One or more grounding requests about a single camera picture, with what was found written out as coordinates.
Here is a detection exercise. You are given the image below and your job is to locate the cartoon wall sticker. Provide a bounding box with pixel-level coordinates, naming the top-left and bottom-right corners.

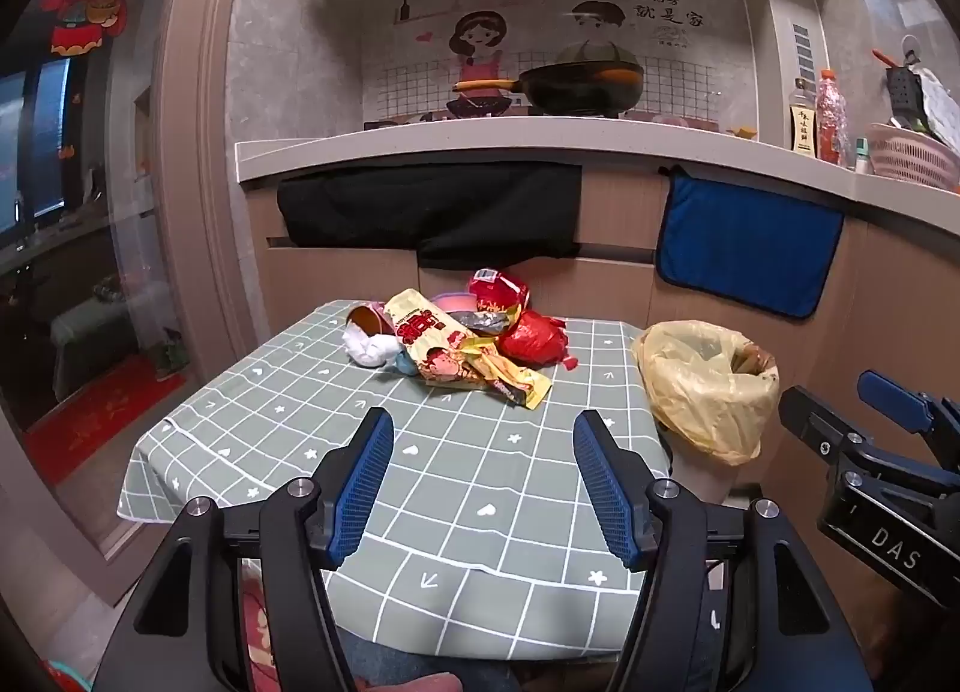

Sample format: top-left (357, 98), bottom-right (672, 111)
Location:
top-left (364, 0), bottom-right (751, 124)

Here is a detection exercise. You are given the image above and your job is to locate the gold-lined paper cup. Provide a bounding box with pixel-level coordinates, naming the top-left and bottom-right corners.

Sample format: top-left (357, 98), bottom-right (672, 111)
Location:
top-left (345, 302), bottom-right (395, 344)

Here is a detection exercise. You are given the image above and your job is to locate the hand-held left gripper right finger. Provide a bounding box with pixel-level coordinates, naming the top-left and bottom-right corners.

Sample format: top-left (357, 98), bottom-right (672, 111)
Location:
top-left (572, 408), bottom-right (875, 692)

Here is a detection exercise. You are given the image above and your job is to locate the red wrapper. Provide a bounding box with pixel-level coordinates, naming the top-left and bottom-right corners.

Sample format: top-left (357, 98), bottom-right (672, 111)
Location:
top-left (497, 309), bottom-right (578, 371)

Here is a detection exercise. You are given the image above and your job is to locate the blue towel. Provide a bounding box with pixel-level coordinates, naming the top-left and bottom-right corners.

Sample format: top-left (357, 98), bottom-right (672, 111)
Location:
top-left (656, 167), bottom-right (846, 320)

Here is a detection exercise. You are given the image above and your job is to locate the red floor mat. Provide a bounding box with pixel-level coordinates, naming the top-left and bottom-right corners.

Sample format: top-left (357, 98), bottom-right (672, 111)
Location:
top-left (22, 354), bottom-right (188, 483)

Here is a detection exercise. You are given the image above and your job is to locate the pink plastic basket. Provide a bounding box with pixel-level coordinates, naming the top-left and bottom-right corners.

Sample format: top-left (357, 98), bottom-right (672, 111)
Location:
top-left (868, 122), bottom-right (960, 194)

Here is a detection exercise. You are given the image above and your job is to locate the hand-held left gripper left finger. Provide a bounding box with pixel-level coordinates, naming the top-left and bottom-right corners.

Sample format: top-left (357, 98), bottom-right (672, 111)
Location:
top-left (94, 407), bottom-right (396, 692)

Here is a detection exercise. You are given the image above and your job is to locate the white louvered panel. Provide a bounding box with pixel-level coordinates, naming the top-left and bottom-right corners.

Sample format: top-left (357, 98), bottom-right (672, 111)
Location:
top-left (791, 21), bottom-right (815, 82)

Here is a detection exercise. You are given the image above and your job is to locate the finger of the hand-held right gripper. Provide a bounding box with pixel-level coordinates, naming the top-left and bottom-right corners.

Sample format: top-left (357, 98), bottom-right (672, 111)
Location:
top-left (857, 369), bottom-right (960, 474)
top-left (778, 386), bottom-right (871, 470)

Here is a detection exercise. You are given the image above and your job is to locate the white crumpled tissue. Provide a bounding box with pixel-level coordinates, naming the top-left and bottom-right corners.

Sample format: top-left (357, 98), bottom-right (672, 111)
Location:
top-left (343, 326), bottom-right (406, 369)

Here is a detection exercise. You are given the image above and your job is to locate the gas stove burner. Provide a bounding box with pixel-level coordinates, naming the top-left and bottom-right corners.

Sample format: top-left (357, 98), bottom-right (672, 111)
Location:
top-left (420, 96), bottom-right (526, 124)

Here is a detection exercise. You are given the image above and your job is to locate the wooden kitchen cabinet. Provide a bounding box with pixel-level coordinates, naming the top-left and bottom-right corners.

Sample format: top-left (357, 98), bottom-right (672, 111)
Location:
top-left (246, 163), bottom-right (960, 513)

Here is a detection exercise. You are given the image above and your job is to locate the yellow cartoon snack packet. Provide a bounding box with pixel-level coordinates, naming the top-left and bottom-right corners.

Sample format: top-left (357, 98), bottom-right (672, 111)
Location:
top-left (384, 287), bottom-right (503, 386)

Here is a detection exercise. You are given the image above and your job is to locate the brown sauce bottle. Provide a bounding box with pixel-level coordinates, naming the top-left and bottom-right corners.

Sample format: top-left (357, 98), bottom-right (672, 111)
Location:
top-left (787, 79), bottom-right (820, 157)

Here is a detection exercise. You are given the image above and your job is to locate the black cloth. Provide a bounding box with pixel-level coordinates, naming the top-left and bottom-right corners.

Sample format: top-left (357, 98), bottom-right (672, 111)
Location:
top-left (276, 163), bottom-right (583, 271)

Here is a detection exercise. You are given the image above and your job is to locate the black wok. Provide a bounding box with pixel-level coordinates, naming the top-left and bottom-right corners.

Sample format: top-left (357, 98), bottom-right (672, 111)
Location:
top-left (452, 41), bottom-right (647, 118)

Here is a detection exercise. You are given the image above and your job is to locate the crumpled yellow wrapper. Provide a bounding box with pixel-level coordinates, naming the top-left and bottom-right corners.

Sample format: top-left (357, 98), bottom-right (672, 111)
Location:
top-left (450, 336), bottom-right (552, 410)

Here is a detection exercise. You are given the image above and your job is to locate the yellow bag-lined waste bin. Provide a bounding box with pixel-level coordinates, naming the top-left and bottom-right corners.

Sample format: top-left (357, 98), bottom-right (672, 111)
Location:
top-left (632, 319), bottom-right (781, 506)

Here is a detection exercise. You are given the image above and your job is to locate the black grater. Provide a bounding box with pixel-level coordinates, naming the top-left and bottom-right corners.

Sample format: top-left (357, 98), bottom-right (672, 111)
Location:
top-left (885, 66), bottom-right (935, 131)

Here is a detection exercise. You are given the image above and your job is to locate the orange-capped drink bottle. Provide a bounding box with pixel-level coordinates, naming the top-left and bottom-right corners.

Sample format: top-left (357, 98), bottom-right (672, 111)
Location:
top-left (816, 68), bottom-right (848, 164)

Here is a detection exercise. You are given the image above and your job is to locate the red noodle packet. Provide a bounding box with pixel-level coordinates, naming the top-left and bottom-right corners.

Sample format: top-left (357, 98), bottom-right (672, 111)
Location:
top-left (469, 268), bottom-right (533, 326)

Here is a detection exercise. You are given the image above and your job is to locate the green checked tablecloth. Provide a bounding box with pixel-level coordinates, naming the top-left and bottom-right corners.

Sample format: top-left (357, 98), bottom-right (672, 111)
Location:
top-left (116, 298), bottom-right (672, 659)

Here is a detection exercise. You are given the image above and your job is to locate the silver foil wrapper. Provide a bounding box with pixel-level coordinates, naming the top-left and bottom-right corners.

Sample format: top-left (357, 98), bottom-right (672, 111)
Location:
top-left (450, 309), bottom-right (518, 337)

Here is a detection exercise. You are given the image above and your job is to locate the white plastic bag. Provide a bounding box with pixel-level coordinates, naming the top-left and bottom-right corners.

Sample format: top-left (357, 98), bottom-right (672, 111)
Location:
top-left (919, 66), bottom-right (960, 139)

